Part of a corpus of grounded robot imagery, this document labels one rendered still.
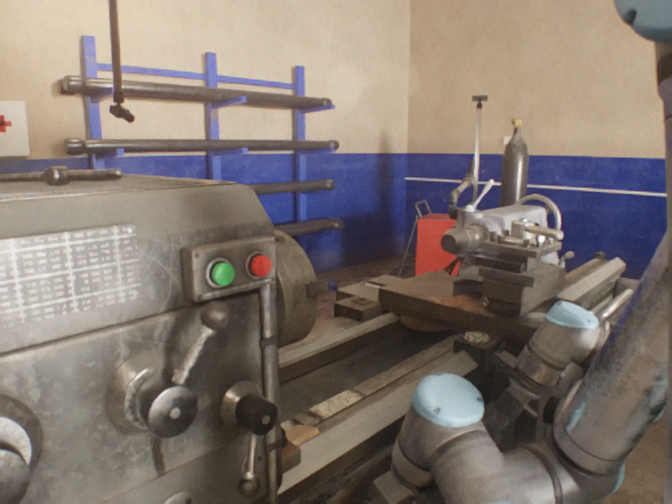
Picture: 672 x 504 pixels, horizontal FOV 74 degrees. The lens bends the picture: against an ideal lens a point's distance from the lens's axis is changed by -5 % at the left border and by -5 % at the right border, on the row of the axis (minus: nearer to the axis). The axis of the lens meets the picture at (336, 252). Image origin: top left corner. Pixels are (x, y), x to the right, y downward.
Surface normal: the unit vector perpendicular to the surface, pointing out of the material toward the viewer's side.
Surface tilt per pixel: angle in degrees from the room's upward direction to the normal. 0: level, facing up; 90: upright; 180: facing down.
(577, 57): 90
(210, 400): 90
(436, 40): 90
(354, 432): 36
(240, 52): 90
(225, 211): 45
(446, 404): 19
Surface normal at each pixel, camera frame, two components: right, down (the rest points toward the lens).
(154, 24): 0.71, 0.15
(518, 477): 0.15, -0.78
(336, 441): 0.42, -0.70
